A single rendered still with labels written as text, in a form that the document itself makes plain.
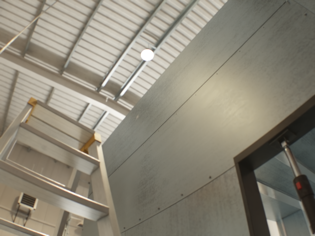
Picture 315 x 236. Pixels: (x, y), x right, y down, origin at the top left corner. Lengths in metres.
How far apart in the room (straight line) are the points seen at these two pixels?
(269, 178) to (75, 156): 2.67
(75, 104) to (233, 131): 8.34
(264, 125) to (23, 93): 9.09
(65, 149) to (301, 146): 2.49
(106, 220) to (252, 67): 0.83
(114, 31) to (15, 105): 5.08
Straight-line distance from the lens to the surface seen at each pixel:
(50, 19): 7.50
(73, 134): 1.08
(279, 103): 0.88
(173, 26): 7.04
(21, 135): 0.85
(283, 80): 0.93
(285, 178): 3.33
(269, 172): 3.07
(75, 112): 9.45
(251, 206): 0.82
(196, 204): 0.98
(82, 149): 1.11
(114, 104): 8.42
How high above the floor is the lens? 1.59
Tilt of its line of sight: 47 degrees up
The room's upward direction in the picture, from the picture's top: straight up
